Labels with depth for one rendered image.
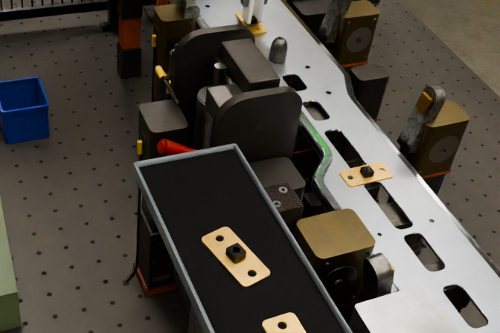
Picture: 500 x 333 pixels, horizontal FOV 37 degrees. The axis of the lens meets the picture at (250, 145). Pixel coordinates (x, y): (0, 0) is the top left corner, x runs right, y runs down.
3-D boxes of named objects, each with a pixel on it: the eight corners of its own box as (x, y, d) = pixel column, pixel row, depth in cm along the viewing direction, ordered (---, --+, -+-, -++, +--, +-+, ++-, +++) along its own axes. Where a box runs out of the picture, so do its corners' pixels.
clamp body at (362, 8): (359, 143, 177) (394, 13, 155) (314, 152, 172) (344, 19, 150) (345, 125, 181) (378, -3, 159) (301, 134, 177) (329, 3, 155)
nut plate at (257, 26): (268, 33, 151) (268, 27, 150) (251, 35, 149) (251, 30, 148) (251, 11, 156) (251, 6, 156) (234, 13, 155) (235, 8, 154)
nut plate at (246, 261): (271, 275, 83) (273, 267, 82) (244, 289, 81) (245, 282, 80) (226, 227, 87) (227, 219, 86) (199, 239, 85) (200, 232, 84)
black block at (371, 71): (371, 184, 166) (404, 74, 147) (332, 192, 163) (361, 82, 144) (359, 169, 170) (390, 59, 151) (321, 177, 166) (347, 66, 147)
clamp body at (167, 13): (186, 159, 165) (198, 18, 143) (143, 167, 162) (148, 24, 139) (176, 140, 170) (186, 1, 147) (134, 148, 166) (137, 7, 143)
